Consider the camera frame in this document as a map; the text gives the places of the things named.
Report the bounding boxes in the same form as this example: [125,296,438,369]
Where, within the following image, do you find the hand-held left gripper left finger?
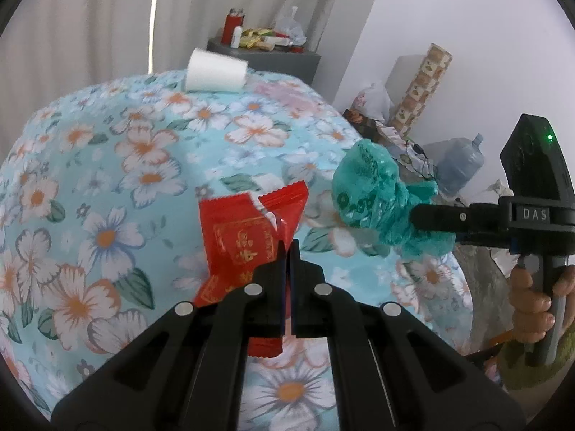
[50,240,290,431]

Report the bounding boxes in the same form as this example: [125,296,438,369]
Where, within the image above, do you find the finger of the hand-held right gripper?
[410,204,510,247]

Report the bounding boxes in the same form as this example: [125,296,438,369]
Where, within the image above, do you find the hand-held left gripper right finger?
[290,239,526,431]

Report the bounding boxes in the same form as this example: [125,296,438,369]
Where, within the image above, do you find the red foil wrapper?
[194,180,310,357]

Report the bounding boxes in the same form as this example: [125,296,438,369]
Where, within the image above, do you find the green plastic bag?
[331,140,456,261]

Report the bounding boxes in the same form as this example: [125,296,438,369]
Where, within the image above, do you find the person's right hand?
[509,264,575,346]

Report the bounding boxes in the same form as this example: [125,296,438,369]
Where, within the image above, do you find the large blue water jug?
[437,133,486,194]

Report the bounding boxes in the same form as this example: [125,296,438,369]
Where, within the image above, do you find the patterned paper roll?
[388,43,452,138]

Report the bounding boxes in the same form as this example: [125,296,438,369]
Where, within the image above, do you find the white plastic bag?
[353,82,394,124]

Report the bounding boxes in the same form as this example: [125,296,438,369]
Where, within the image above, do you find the white green fuzzy cloth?
[494,341,575,391]

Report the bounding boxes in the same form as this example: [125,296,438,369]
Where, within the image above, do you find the floral blue tablecloth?
[0,69,472,431]

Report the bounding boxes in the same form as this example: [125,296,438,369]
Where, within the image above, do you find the white paper cup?
[185,48,249,93]

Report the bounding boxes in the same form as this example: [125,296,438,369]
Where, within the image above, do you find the grey cabinet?
[207,38,322,86]

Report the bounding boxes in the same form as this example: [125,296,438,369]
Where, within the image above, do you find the clear plastic bag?
[274,6,308,41]

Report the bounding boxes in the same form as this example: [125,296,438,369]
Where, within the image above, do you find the yellow green snack packets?
[240,29,276,50]

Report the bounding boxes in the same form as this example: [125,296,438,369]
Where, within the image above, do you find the red jar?
[222,8,245,46]

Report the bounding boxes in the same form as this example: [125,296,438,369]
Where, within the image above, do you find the white curtain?
[0,0,389,113]

